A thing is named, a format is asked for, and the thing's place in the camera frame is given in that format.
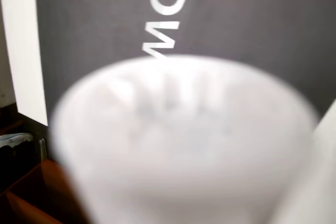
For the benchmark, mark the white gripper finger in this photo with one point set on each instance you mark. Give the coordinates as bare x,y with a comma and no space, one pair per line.
320,176

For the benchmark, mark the blue dry erase marker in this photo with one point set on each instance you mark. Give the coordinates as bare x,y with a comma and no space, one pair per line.
183,142

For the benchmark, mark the grey WOWROBO mat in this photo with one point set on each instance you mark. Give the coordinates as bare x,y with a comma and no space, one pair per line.
236,24

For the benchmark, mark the brown wooden shelf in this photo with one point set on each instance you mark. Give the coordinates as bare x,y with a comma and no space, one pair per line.
31,197

